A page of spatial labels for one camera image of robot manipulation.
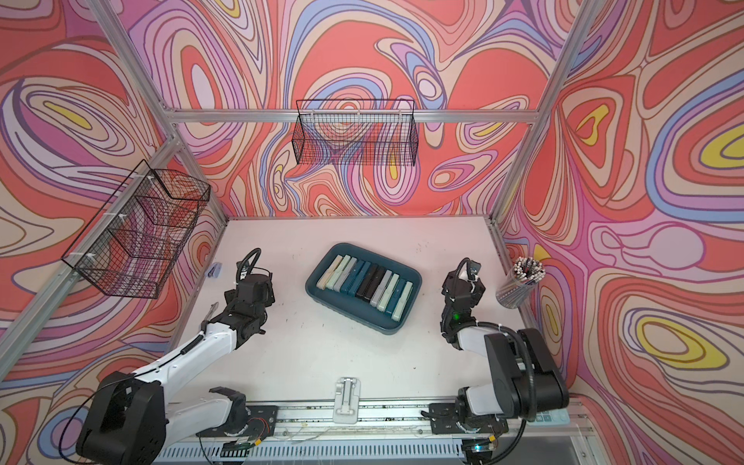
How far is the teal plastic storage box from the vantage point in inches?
34.8

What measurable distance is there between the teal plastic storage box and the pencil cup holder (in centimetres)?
28

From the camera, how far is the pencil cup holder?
0.84m
